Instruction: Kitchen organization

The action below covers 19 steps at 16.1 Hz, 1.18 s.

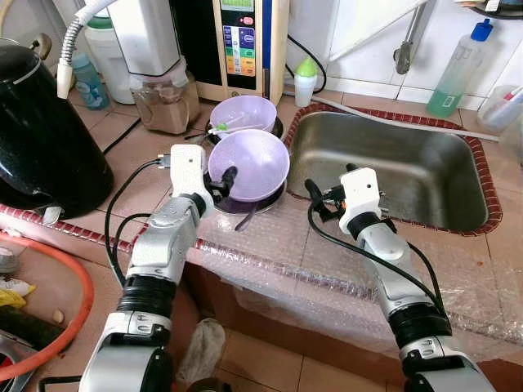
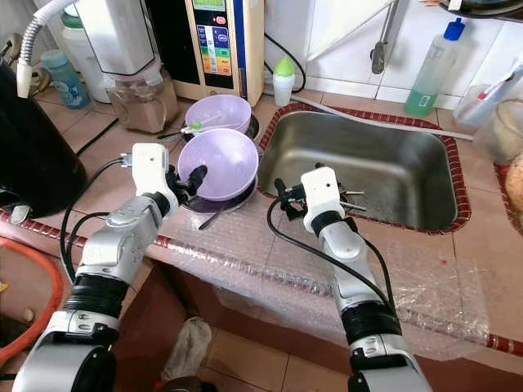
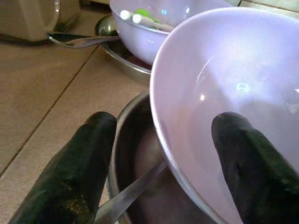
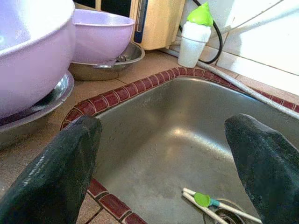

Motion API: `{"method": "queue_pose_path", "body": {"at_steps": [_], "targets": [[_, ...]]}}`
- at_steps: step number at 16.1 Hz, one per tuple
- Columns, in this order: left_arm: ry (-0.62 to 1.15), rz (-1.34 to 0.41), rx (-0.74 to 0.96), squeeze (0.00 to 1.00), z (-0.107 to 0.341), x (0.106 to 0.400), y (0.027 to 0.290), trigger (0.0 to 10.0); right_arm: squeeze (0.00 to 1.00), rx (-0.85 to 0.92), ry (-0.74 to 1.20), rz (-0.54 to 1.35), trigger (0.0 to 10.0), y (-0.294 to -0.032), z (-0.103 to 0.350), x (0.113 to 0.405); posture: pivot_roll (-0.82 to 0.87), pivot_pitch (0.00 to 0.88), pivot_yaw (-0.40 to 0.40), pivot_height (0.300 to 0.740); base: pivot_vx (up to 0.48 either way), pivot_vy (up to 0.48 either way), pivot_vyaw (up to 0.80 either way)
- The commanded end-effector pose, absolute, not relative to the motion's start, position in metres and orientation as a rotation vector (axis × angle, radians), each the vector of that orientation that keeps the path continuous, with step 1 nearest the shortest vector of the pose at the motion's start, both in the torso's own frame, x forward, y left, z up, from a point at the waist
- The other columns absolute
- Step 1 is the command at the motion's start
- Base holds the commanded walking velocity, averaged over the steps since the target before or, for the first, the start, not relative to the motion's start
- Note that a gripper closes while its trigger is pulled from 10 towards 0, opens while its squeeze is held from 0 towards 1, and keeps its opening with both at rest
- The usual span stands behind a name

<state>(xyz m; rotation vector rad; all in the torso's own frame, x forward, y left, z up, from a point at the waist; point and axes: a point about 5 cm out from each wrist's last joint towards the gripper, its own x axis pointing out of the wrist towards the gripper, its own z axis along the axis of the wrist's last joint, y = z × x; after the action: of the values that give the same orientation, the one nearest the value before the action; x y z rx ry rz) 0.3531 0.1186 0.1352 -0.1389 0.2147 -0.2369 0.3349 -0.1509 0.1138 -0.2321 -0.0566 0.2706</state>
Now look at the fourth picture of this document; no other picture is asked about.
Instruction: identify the beige water purifier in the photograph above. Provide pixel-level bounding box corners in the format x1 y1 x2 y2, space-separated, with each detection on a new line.
129 0 186 51

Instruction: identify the white bottle with green cap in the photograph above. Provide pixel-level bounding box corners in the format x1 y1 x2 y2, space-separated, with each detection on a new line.
177 1 214 68

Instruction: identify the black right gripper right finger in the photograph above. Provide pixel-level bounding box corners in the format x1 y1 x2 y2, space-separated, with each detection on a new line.
224 113 299 224

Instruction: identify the purple plastic bowl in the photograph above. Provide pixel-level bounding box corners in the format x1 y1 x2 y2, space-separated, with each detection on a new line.
0 0 77 119
71 8 136 65

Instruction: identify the black purifier cable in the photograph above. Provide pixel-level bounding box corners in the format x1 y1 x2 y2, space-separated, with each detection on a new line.
178 0 223 64

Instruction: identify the green plastic spoon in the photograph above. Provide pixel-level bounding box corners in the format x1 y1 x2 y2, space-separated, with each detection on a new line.
193 192 220 208

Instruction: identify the steel kitchen sink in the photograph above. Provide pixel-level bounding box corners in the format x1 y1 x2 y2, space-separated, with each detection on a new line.
92 77 299 224

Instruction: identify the white thin hose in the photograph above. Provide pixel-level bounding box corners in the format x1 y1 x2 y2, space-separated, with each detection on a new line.
163 43 299 117

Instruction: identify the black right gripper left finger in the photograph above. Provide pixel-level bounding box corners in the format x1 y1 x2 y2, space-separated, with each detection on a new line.
0 115 103 224

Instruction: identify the white chopstick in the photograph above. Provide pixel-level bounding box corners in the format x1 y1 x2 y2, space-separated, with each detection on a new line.
182 193 228 224
182 187 263 224

